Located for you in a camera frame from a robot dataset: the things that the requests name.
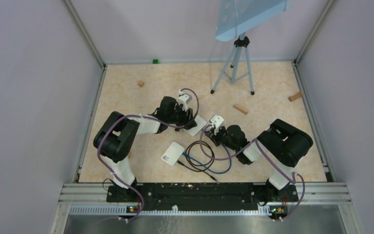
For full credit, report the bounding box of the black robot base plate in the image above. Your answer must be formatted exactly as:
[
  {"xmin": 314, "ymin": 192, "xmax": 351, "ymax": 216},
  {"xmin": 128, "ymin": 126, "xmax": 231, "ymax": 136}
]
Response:
[{"xmin": 106, "ymin": 182, "xmax": 299, "ymax": 211}]

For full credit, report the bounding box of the flat wooden plank block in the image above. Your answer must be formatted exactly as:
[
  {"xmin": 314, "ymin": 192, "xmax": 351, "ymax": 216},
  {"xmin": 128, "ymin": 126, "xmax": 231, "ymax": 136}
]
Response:
[{"xmin": 233, "ymin": 103, "xmax": 249, "ymax": 115}]

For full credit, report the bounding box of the wooden cube near switch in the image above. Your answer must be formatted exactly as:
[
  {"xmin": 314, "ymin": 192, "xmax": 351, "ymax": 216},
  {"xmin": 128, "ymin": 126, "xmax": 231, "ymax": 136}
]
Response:
[{"xmin": 137, "ymin": 80, "xmax": 145, "ymax": 87}]

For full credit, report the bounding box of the light blue tripod stand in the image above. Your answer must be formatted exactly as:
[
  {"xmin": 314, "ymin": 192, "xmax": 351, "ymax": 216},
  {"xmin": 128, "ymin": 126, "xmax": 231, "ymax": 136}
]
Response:
[{"xmin": 210, "ymin": 0, "xmax": 290, "ymax": 95}]

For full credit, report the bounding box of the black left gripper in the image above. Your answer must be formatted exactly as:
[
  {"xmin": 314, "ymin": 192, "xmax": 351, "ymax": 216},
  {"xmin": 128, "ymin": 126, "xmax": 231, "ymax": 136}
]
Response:
[{"xmin": 168, "ymin": 104, "xmax": 197, "ymax": 130}]

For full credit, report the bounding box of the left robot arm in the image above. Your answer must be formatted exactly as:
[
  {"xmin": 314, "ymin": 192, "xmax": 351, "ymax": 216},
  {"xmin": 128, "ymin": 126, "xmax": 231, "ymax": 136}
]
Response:
[{"xmin": 93, "ymin": 93, "xmax": 198, "ymax": 202}]

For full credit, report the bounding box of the long white network switch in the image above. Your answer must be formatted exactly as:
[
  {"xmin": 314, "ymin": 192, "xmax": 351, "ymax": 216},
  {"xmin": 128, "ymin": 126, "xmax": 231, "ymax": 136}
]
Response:
[{"xmin": 187, "ymin": 116, "xmax": 207, "ymax": 136}]

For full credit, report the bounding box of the curved wooden block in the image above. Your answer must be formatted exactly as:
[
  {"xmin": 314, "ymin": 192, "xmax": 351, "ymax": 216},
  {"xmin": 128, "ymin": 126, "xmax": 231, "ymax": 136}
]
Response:
[{"xmin": 288, "ymin": 91, "xmax": 303, "ymax": 102}]

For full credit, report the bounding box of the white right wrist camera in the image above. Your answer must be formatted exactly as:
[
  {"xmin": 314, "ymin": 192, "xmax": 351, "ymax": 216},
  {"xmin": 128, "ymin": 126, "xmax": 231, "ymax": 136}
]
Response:
[{"xmin": 209, "ymin": 115, "xmax": 224, "ymax": 135}]

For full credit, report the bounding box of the blue ethernet cable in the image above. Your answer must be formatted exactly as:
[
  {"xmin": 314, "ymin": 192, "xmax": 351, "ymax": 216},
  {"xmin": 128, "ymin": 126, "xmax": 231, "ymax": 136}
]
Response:
[{"xmin": 182, "ymin": 129, "xmax": 233, "ymax": 175}]

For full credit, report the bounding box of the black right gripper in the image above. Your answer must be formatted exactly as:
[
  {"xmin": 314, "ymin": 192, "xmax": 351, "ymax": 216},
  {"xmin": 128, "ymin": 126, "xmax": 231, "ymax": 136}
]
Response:
[{"xmin": 206, "ymin": 124, "xmax": 238, "ymax": 152}]

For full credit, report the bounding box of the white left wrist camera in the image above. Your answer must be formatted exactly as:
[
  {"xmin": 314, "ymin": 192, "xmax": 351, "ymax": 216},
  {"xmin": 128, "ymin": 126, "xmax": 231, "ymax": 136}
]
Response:
[{"xmin": 176, "ymin": 90, "xmax": 192, "ymax": 112}]

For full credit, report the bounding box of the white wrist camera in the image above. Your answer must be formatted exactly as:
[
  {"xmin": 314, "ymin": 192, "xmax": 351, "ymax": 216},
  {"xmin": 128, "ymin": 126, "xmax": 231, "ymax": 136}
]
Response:
[
  {"xmin": 209, "ymin": 115, "xmax": 224, "ymax": 135},
  {"xmin": 176, "ymin": 90, "xmax": 192, "ymax": 112}
]

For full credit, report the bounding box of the white TP-Link switch box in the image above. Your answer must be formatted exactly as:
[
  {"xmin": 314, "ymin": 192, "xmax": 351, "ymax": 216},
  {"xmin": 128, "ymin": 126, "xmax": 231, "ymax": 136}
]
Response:
[{"xmin": 160, "ymin": 142, "xmax": 185, "ymax": 166}]

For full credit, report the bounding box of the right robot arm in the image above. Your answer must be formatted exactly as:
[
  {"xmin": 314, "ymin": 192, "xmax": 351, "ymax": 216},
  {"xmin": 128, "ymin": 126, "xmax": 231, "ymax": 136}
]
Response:
[{"xmin": 204, "ymin": 115, "xmax": 313, "ymax": 201}]

